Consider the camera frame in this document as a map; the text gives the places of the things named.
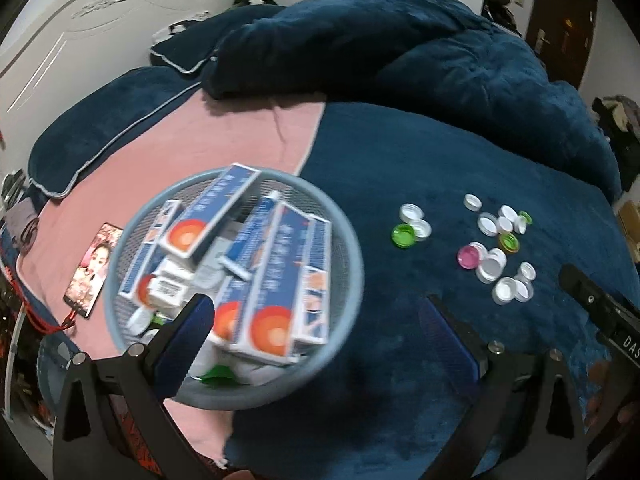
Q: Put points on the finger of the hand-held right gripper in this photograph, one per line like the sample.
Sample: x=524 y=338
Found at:
x=585 y=292

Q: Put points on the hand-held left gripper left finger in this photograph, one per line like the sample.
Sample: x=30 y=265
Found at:
x=190 y=330

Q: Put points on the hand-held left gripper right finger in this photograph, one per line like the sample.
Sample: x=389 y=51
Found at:
x=450 y=340

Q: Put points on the green bottle cap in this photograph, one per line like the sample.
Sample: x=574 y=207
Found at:
x=220 y=375

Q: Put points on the plastic bottle caps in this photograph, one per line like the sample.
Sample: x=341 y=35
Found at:
x=505 y=290

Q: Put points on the pile of blue white boxes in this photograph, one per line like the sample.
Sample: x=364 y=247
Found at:
x=270 y=270

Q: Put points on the light blue mesh basket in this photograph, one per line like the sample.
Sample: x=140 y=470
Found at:
x=320 y=200

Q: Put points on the person's right hand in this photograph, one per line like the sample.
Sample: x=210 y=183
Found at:
x=607 y=385

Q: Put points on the cardboard box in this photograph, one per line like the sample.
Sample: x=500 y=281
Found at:
x=631 y=220

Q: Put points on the smartphone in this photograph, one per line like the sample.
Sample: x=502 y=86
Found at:
x=92 y=270

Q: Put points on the pile of clothes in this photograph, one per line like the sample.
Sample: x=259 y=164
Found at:
x=620 y=120

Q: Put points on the flat dark blue blanket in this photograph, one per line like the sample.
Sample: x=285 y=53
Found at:
x=450 y=160

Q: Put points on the pink bedsheet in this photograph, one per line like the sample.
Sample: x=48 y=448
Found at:
x=200 y=135

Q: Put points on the grey cloth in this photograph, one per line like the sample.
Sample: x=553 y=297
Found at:
x=20 y=225

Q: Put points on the large dark blue pillow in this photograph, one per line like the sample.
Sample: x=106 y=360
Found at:
x=100 y=110

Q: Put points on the brown door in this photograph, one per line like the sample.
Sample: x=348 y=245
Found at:
x=560 y=25

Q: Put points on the small dark blue pillow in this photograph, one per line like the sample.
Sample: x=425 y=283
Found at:
x=200 y=45

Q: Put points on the white black fabric item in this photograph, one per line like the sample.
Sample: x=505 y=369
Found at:
x=177 y=26

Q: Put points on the bunched dark blue duvet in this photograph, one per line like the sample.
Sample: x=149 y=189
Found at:
x=400 y=35

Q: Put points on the white headboard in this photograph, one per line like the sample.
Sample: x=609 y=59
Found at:
x=75 y=35

